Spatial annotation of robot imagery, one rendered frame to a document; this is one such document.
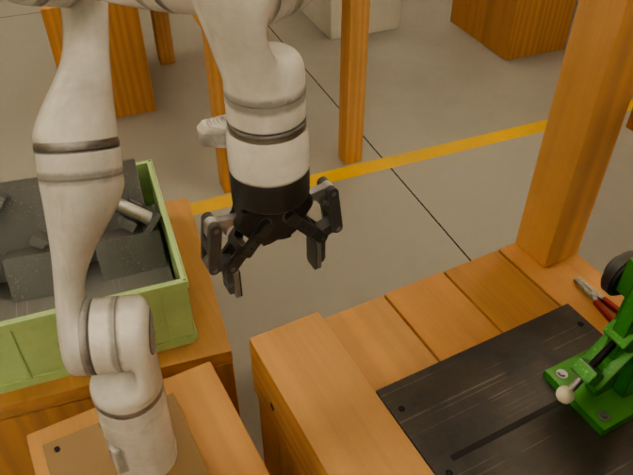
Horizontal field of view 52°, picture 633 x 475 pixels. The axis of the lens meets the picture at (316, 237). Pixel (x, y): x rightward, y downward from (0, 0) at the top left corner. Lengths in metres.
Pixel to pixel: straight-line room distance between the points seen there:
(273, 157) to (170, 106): 3.17
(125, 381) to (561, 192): 0.83
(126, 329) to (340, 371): 0.45
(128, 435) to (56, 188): 0.35
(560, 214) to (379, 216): 1.63
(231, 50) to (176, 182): 2.61
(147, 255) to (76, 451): 0.46
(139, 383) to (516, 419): 0.59
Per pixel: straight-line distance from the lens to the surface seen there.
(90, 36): 0.77
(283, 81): 0.53
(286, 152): 0.56
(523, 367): 1.17
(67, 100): 0.75
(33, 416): 1.36
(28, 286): 1.40
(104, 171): 0.75
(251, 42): 0.50
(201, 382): 1.18
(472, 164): 3.25
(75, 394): 1.32
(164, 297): 1.22
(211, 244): 0.62
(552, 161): 1.28
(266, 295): 2.50
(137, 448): 0.96
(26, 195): 1.41
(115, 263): 1.39
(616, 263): 1.02
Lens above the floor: 1.78
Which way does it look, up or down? 41 degrees down
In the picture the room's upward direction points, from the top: straight up
